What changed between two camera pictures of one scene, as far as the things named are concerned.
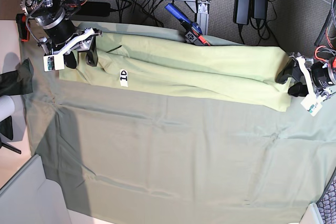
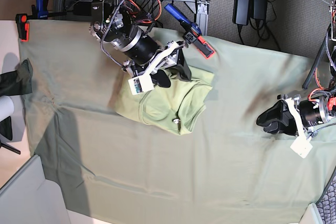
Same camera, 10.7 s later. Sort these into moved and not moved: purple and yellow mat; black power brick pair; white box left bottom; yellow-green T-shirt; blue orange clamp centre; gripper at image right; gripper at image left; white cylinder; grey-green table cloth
Moved: gripper at image right; yellow-green T-shirt; gripper at image left
Not moved: blue orange clamp centre; white cylinder; black power brick pair; purple and yellow mat; grey-green table cloth; white box left bottom
